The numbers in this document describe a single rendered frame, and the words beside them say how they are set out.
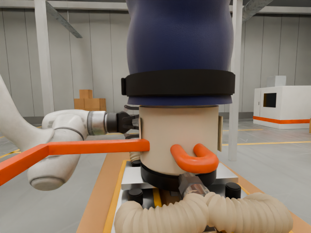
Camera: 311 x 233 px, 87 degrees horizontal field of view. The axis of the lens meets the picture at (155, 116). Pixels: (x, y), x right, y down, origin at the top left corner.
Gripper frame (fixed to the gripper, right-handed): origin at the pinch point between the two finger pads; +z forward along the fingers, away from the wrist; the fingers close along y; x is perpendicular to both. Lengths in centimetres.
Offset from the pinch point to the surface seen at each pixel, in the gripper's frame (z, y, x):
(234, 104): 179, 5, -243
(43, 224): -109, 120, -108
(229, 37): 6.8, -18.7, 34.3
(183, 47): -2.0, -16.1, 36.9
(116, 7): -104, -475, -850
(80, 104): -241, 10, -643
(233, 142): 181, 82, -243
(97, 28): -214, -394, -912
